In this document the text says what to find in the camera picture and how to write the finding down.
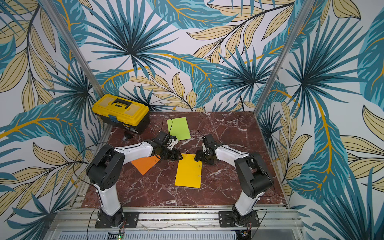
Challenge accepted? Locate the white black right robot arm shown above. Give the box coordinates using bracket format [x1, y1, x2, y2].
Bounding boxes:
[195, 135, 274, 218]

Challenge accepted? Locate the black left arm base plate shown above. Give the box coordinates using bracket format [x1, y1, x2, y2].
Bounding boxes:
[95, 211, 139, 230]

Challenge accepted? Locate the aluminium corner post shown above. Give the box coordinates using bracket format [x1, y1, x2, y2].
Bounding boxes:
[41, 0, 104, 98]
[254, 1, 315, 117]

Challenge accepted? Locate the green paper sheet stack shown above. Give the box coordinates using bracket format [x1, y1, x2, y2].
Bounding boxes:
[167, 117, 191, 141]

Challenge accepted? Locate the orange paper sheet stack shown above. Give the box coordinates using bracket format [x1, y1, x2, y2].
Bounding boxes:
[132, 156, 160, 175]

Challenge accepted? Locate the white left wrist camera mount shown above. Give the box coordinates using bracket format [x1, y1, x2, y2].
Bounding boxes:
[167, 136, 179, 150]

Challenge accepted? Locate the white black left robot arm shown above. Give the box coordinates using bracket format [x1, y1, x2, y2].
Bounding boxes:
[86, 131, 183, 218]

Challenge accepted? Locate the aluminium corner post right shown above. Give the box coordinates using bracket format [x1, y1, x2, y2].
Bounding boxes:
[254, 1, 315, 117]

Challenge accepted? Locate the aluminium front rail frame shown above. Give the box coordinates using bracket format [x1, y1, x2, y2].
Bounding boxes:
[44, 205, 309, 240]

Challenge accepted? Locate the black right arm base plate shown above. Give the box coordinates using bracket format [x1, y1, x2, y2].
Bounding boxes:
[219, 211, 260, 228]

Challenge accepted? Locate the yellow black toolbox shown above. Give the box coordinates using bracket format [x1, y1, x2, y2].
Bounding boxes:
[92, 94, 150, 135]

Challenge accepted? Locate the aluminium corner post left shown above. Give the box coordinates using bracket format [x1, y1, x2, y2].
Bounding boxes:
[41, 0, 104, 98]

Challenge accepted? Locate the yellow paper sheet stack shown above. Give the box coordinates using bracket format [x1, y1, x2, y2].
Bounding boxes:
[175, 154, 203, 189]

